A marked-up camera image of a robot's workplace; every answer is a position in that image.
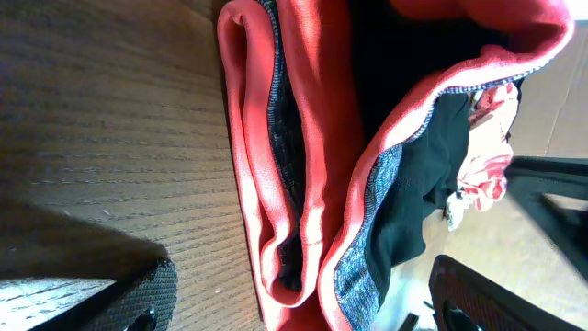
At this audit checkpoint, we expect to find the pink garment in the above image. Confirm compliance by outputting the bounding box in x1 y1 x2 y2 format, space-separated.
458 83 519 211

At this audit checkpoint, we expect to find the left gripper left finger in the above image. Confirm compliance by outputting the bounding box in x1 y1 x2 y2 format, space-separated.
32 259 178 331

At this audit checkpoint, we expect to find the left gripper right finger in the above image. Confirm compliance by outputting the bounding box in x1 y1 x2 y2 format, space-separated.
429 255 581 331

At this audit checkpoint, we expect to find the white floral garment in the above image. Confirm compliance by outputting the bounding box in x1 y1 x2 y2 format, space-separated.
445 191 470 231

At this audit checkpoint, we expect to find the black leggings red waistband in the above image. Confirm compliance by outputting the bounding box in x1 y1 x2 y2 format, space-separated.
217 0 574 330

